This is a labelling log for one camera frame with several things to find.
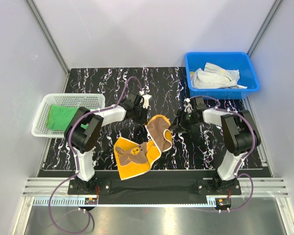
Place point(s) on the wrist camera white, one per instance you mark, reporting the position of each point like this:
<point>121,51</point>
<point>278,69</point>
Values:
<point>187,106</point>
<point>145,99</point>

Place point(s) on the aluminium rail front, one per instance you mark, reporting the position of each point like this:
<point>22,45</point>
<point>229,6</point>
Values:
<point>262,187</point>

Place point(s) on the left aluminium frame post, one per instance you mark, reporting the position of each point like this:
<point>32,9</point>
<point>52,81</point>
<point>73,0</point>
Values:
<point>46,33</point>

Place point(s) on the green microfiber towel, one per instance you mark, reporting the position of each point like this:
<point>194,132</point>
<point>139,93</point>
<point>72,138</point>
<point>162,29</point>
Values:
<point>59,117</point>

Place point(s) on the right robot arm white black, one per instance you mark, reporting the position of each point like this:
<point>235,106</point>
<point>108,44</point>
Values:
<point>240,136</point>

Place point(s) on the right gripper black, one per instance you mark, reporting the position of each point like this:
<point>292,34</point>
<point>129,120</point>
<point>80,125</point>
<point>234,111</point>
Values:
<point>181,129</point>

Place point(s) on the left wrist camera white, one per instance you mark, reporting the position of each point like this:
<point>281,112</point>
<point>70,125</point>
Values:
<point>145,99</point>

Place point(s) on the light grey towel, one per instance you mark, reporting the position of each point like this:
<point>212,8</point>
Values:
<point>215,77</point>

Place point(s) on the aluminium frame post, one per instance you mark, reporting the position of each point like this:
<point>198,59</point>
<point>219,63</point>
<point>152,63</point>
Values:
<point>264,26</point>
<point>46,33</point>

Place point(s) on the small circuit board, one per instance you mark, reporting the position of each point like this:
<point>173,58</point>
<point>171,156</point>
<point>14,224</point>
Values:
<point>224,202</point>
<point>91,201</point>

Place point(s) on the blue plastic bin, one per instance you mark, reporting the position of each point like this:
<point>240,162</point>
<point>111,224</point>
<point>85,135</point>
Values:
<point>227,60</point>

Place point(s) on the left small circuit board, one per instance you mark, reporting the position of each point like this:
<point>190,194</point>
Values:
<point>91,201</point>

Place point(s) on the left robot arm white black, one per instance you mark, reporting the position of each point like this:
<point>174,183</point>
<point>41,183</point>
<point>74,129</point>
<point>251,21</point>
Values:
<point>83,133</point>

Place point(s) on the white perforated plastic basket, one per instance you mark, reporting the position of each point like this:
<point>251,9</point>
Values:
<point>39,126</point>

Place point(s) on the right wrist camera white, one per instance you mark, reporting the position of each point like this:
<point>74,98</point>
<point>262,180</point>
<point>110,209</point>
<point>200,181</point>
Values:
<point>187,106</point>

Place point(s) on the brown yellow towel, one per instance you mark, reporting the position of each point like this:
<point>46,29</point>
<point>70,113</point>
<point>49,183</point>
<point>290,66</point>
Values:
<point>135,159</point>

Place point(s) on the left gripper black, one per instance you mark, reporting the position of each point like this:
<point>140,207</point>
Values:
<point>143,120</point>

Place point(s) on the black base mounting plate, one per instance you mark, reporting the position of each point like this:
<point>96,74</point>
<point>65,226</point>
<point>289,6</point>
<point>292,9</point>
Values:
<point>155,187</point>

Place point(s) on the right aluminium frame post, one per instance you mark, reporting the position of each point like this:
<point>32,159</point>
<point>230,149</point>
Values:
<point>264,26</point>

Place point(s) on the right small circuit board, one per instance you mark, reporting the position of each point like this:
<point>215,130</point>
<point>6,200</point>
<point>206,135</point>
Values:
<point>224,202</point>

